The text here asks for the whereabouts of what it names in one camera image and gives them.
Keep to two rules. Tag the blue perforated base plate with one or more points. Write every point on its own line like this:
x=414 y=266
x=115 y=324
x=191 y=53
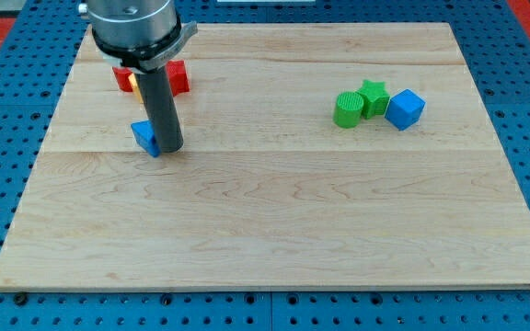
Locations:
x=35 y=60

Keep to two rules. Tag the blue cube block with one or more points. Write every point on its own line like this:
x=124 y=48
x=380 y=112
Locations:
x=404 y=109

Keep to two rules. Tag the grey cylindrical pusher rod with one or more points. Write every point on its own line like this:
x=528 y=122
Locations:
x=160 y=109

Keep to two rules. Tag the green star block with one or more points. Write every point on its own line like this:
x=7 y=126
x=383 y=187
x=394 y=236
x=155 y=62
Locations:
x=375 y=98

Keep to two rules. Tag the red block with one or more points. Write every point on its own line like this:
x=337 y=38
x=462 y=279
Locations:
x=178 y=78
x=122 y=78

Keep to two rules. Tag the wooden board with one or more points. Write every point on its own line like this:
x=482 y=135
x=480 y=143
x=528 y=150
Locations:
x=267 y=192

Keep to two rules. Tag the green cylinder block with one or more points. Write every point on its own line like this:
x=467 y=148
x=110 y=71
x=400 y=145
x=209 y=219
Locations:
x=348 y=109

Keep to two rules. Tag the blue triangle block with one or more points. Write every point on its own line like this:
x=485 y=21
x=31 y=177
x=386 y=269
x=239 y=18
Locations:
x=144 y=135

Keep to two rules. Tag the red block right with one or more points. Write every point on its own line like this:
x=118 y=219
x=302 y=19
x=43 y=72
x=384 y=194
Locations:
x=178 y=78

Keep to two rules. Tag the yellow hexagon block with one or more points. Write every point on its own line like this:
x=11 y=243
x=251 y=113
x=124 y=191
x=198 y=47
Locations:
x=135 y=88

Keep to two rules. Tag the red block left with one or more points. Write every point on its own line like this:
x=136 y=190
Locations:
x=122 y=78

